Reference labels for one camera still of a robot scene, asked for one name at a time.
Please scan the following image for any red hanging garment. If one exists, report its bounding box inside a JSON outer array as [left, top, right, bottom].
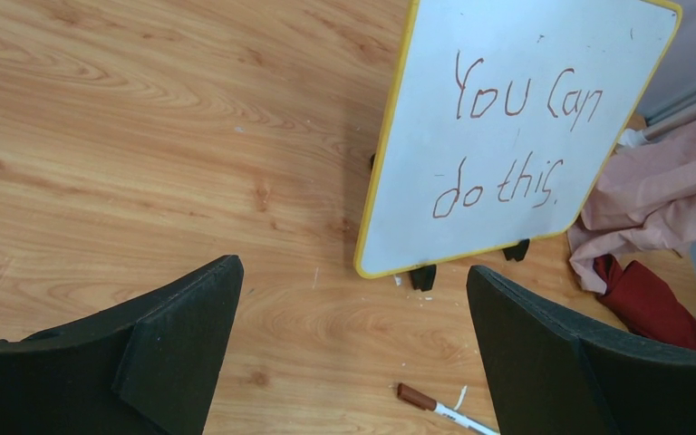
[[594, 254, 696, 351]]

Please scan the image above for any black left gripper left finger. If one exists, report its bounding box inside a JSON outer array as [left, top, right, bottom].
[[0, 255, 244, 434]]

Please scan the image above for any brown marker cap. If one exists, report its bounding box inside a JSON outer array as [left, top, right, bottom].
[[396, 382, 438, 411]]

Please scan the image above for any pink hanging garment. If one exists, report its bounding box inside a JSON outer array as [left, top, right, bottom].
[[568, 121, 696, 294]]

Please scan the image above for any white marker pen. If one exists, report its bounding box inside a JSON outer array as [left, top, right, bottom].
[[433, 402, 499, 435]]

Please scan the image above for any wire whiteboard stand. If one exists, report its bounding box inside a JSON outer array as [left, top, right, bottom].
[[353, 153, 530, 294]]

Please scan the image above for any yellow framed whiteboard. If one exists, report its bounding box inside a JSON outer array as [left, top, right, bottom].
[[354, 1, 682, 278]]

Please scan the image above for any metal clothes rack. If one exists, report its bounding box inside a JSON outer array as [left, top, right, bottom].
[[615, 102, 696, 150]]

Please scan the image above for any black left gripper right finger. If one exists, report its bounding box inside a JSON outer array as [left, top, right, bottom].
[[467, 266, 696, 434]]

